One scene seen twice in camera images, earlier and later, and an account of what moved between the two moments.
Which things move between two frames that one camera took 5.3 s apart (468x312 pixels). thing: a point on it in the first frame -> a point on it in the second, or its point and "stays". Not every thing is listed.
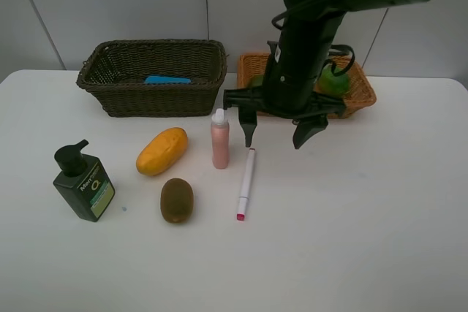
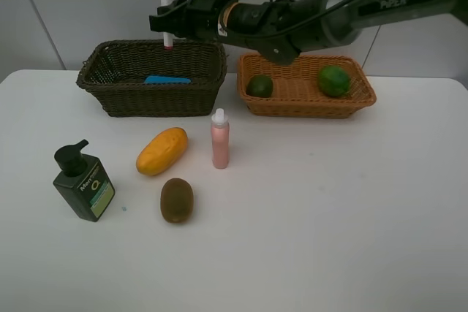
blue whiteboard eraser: [166, 80] stays
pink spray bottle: [220, 140] stays
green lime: [329, 82] stays
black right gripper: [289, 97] -> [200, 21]
